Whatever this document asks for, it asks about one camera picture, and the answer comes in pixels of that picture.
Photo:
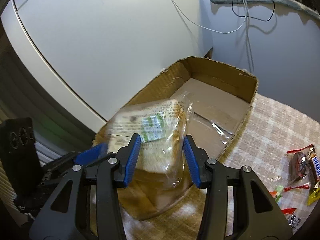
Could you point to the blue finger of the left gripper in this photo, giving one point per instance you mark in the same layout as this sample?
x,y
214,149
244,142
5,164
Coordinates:
x,y
92,154

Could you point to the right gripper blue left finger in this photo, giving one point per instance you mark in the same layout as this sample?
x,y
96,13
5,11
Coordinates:
x,y
127,159

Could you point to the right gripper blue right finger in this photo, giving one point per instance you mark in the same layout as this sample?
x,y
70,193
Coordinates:
x,y
196,159

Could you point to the clear bag of bread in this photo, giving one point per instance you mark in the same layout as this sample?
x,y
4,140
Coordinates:
x,y
161,126

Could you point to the red date snack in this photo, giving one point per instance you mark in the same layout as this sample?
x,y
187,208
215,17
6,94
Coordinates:
x,y
298,165

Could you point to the green candy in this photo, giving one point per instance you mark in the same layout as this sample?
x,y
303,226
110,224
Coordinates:
x,y
276,193

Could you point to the snickers bar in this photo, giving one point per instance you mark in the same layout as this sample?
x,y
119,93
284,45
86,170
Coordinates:
x,y
313,166

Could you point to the brown cardboard box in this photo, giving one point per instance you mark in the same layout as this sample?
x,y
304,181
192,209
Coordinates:
x,y
222,96

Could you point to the small black snack packet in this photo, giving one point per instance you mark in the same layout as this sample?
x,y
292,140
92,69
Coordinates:
x,y
291,217

